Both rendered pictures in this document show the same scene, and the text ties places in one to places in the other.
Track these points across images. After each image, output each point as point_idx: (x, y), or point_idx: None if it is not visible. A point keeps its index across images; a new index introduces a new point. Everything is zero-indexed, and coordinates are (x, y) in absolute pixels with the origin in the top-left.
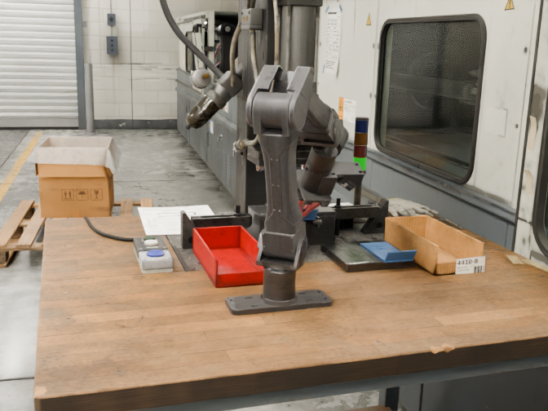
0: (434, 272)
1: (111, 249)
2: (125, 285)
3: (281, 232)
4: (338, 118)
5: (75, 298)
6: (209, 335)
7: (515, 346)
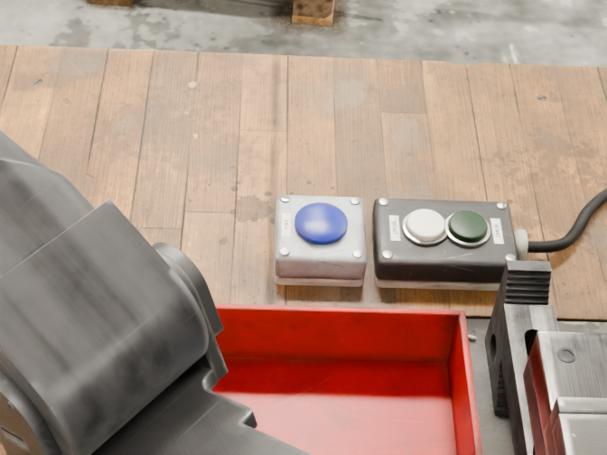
0: None
1: (508, 181)
2: (202, 181)
3: None
4: (50, 413)
5: (146, 97)
6: None
7: None
